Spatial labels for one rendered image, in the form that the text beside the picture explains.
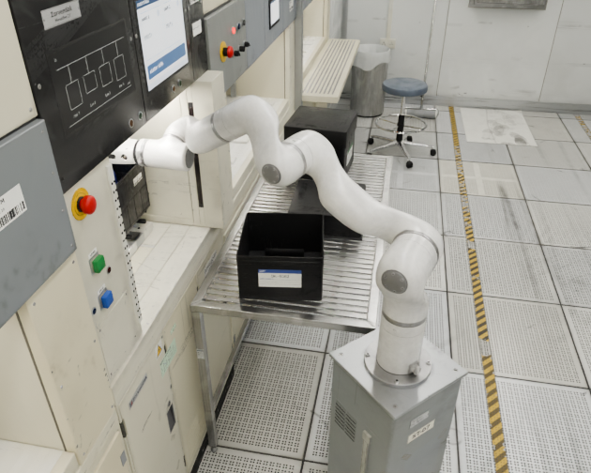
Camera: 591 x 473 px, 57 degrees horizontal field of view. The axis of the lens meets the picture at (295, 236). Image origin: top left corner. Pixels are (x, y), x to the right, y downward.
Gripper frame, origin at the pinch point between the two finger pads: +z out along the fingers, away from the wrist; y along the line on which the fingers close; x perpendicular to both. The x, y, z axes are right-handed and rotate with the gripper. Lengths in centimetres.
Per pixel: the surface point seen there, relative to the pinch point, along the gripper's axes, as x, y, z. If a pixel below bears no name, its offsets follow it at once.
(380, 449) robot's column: -64, -37, -98
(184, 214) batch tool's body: -31.0, 17.1, -18.3
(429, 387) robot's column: -47, -28, -109
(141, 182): -14.6, 7.3, -9.3
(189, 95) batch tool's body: 13.1, 17.1, -25.5
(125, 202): -15.3, -5.1, -10.2
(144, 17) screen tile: 41, -12, -30
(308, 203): -36, 45, -57
